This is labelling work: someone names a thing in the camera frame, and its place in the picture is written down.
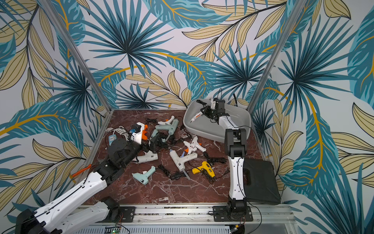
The white small glue gun pair-left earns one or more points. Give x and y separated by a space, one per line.
191 148

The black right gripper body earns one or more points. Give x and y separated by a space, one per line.
208 109

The orange handled pliers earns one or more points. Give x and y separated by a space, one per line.
80 172

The yellow glue gun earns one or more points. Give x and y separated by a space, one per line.
205 166

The mint green large glue gun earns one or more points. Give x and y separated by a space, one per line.
170 128

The white orange-trigger glue gun front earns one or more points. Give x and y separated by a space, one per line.
196 116

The white small glue gun pair-right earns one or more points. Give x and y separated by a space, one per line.
195 145

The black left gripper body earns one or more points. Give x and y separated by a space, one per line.
135 148

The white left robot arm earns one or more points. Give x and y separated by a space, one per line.
58 216

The grey plastic storage box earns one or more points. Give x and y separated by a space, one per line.
205 127

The orange small glue gun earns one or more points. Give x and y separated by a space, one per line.
144 137

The mint green small glue gun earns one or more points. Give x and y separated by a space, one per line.
144 177

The blue white power strip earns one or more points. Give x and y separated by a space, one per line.
111 139

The aluminium front rail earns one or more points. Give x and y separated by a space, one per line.
197 218

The large white pink-tip glue gun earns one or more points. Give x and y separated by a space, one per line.
148 157

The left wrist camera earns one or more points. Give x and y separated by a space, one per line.
137 132

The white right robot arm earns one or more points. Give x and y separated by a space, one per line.
236 149

